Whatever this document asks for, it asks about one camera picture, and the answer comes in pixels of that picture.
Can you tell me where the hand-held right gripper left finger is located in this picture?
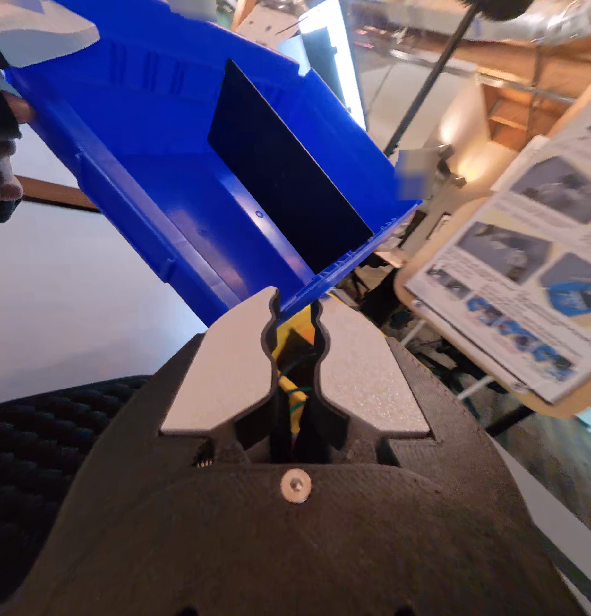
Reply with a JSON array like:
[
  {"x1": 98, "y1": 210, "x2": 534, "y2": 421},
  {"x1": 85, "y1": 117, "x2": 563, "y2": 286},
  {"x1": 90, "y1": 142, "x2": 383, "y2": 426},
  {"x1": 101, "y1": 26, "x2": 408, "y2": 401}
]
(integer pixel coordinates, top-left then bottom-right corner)
[{"x1": 160, "y1": 286, "x2": 282, "y2": 450}]

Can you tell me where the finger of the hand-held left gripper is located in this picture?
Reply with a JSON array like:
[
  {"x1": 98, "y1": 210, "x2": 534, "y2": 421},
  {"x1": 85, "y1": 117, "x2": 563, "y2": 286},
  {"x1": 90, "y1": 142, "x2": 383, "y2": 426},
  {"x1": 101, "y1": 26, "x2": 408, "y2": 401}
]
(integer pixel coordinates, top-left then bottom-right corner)
[{"x1": 0, "y1": 0, "x2": 101, "y2": 69}]

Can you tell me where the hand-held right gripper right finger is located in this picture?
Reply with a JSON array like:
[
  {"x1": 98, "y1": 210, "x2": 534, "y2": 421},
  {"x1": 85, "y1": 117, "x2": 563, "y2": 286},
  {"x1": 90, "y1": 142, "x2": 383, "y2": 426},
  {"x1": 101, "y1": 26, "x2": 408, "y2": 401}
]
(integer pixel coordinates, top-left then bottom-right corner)
[{"x1": 311, "y1": 297, "x2": 431, "y2": 457}]

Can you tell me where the green ethernet cable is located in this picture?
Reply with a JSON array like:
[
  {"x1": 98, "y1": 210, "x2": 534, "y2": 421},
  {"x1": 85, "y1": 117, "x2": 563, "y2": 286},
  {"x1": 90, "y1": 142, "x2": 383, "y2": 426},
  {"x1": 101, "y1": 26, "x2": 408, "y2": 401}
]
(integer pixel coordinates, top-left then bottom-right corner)
[{"x1": 278, "y1": 358, "x2": 320, "y2": 415}]

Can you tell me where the yellow plastic bin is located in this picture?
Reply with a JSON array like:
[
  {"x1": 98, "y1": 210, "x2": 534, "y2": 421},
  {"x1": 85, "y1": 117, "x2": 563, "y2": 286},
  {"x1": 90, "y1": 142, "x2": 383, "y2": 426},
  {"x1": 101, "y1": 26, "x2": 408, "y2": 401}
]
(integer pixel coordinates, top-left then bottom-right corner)
[{"x1": 270, "y1": 289, "x2": 354, "y2": 419}]

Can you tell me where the blue plastic bin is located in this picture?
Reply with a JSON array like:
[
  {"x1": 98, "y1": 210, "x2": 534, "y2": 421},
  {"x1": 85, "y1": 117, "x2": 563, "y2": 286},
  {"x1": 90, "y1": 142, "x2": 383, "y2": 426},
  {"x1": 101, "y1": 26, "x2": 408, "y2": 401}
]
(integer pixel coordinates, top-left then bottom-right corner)
[{"x1": 4, "y1": 0, "x2": 423, "y2": 329}]

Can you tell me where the person's left hand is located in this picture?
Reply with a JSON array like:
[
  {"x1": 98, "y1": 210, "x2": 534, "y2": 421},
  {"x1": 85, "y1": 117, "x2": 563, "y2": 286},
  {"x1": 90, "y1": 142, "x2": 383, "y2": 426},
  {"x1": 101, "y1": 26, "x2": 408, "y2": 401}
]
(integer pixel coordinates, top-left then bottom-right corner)
[{"x1": 0, "y1": 92, "x2": 36, "y2": 202}]

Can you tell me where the printed instruction sheet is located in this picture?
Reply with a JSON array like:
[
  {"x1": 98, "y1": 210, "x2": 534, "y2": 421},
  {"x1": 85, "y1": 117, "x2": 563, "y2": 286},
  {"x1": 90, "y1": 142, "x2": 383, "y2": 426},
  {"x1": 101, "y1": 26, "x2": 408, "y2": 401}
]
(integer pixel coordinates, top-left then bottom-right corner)
[{"x1": 405, "y1": 96, "x2": 591, "y2": 405}]

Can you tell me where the black bin divider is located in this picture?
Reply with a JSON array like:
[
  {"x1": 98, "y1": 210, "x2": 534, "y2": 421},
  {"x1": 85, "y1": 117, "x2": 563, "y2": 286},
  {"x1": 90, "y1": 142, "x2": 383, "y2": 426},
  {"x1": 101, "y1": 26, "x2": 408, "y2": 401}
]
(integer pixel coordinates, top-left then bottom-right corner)
[{"x1": 207, "y1": 59, "x2": 375, "y2": 276}]

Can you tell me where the LED light panel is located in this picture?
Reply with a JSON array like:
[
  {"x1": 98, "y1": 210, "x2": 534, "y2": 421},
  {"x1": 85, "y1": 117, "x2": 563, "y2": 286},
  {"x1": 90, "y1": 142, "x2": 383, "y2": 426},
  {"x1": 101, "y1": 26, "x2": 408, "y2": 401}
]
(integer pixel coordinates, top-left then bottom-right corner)
[{"x1": 276, "y1": 0, "x2": 369, "y2": 133}]

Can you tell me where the black disc on pole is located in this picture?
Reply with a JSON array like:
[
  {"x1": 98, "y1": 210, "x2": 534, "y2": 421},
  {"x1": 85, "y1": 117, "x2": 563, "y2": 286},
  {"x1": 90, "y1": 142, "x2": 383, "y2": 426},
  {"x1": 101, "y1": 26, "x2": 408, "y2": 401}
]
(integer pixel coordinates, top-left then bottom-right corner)
[{"x1": 383, "y1": 0, "x2": 534, "y2": 157}]

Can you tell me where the silver ventilation duct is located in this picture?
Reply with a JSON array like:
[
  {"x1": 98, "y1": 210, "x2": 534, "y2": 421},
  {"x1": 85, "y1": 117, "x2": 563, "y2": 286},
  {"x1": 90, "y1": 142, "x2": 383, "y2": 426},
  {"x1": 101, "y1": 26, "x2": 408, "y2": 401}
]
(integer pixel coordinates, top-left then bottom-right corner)
[{"x1": 507, "y1": 0, "x2": 591, "y2": 46}]

